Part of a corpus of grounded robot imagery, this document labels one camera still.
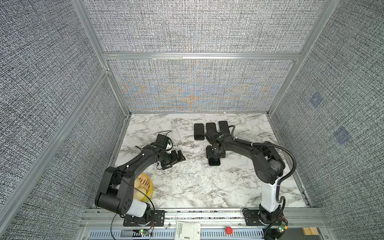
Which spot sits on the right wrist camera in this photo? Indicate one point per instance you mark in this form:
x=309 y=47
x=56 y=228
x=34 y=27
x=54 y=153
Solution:
x=212 y=136

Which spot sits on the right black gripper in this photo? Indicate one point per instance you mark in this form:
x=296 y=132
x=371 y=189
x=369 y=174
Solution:
x=208 y=154

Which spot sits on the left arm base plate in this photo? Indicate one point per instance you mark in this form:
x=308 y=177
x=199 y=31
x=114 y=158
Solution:
x=157 y=218

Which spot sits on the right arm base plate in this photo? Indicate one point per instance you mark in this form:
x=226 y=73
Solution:
x=252 y=217

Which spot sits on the red emergency button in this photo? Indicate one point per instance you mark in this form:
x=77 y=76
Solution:
x=229 y=230

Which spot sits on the yellow tape roll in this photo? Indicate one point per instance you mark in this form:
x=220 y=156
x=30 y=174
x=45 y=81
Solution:
x=143 y=186

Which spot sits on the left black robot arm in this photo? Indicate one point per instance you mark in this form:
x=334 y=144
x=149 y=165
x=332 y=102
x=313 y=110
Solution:
x=116 y=190

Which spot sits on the wooden block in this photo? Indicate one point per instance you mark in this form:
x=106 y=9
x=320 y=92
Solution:
x=310 y=231

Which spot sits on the white paper label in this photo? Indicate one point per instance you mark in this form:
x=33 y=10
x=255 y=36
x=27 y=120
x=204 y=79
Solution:
x=188 y=231

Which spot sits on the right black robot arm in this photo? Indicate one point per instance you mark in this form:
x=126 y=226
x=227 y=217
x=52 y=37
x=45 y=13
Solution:
x=268 y=165

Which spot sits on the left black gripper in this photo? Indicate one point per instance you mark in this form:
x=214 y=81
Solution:
x=174 y=158

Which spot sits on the black phone screen up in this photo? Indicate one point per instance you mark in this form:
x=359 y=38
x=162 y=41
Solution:
x=224 y=127

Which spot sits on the aluminium frame rail front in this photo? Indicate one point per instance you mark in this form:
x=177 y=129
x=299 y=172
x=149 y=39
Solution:
x=216 y=218

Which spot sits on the black phone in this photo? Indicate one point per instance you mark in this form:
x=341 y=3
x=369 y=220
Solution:
x=199 y=132
x=214 y=161
x=211 y=127

